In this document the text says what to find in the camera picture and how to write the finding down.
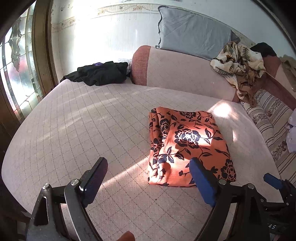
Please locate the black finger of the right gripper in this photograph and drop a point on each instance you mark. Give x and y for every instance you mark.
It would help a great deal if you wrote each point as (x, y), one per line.
(273, 181)

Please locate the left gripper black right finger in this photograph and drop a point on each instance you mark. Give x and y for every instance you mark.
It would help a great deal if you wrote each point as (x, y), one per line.
(249, 221)

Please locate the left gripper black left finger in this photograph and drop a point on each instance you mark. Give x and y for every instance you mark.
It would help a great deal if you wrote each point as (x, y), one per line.
(47, 222)

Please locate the orange black floral garment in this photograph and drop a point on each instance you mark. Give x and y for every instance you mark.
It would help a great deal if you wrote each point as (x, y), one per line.
(178, 136)

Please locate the person's left hand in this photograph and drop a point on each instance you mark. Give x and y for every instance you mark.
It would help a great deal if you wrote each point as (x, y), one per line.
(127, 236)

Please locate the striped floral blanket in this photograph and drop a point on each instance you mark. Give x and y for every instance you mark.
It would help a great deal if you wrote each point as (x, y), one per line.
(271, 116)

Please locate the cream brown patterned cloth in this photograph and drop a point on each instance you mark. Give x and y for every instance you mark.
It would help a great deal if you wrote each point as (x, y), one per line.
(241, 67)

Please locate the dark item behind cloth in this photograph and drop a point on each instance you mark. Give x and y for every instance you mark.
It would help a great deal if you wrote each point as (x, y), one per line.
(264, 49)

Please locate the stained glass wooden door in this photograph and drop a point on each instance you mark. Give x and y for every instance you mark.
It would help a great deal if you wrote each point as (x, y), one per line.
(28, 71)

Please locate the black garment on bed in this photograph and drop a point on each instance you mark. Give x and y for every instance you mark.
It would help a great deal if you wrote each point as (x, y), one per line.
(102, 74)

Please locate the pink bolster backrest cushion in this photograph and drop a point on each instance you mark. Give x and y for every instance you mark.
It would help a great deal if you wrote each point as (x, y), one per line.
(177, 71)

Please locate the grey pillow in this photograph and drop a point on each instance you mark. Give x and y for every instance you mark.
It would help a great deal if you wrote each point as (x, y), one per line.
(190, 33)

